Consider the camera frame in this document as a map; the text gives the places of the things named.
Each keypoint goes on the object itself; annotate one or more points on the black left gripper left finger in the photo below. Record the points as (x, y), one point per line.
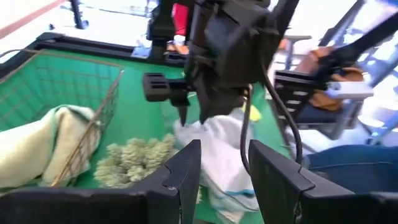
(93, 208)

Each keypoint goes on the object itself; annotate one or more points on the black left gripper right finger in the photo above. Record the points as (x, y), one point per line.
(311, 207)

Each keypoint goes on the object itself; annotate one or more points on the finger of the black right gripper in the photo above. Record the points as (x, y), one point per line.
(155, 87)
(217, 99)

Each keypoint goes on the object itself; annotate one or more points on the lime green microfiber towel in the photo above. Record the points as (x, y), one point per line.
(253, 114)

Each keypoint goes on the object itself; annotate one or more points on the pale blue microfiber towel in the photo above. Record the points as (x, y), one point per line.
(224, 161)

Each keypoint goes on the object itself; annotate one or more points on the cream green-edged microfiber towel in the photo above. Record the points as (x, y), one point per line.
(28, 149)

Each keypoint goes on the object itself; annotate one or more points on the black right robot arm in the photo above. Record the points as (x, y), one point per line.
(161, 28)

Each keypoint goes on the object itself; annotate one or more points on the person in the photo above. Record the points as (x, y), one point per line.
(357, 168)

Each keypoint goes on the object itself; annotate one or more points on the artificial green succulent plant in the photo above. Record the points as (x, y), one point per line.
(133, 161)

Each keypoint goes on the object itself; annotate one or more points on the brown bag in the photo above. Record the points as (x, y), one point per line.
(321, 102)

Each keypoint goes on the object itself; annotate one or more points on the black desk leg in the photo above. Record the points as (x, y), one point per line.
(77, 15)

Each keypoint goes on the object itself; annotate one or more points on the black diagonal strut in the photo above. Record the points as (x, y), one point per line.
(367, 37)

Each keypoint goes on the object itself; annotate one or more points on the light wooden desk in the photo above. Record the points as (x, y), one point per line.
(18, 12)

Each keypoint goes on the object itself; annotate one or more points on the black slotted bracket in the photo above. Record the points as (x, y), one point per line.
(281, 84)

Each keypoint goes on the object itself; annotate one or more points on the black table frame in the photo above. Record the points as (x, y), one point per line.
(93, 48)

